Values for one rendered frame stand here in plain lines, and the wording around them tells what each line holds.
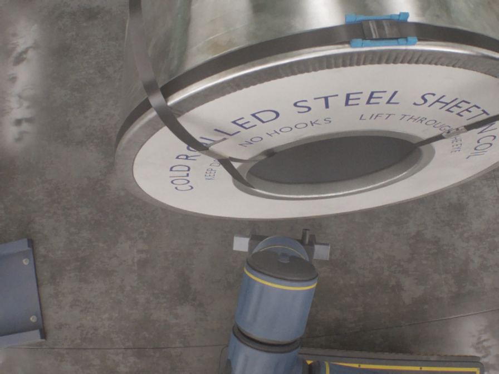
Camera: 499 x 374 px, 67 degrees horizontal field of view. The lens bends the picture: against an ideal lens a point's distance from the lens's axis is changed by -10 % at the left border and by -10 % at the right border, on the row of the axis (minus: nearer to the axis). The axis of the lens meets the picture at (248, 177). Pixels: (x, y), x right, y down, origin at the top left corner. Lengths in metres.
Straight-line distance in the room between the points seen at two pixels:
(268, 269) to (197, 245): 1.37
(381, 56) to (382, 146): 0.76
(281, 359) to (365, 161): 0.94
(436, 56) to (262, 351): 0.53
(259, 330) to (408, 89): 0.50
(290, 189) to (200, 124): 0.63
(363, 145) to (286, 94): 0.75
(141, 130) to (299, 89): 0.32
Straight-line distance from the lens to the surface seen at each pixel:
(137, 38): 0.80
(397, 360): 1.63
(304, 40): 0.67
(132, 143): 0.92
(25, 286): 2.18
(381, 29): 0.68
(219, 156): 0.85
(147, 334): 1.95
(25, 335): 2.13
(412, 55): 0.71
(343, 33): 0.67
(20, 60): 2.71
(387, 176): 1.39
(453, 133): 1.07
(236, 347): 0.64
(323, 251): 0.88
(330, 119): 0.87
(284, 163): 1.43
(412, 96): 0.84
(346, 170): 1.46
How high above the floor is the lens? 1.89
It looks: 72 degrees down
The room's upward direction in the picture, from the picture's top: 3 degrees counter-clockwise
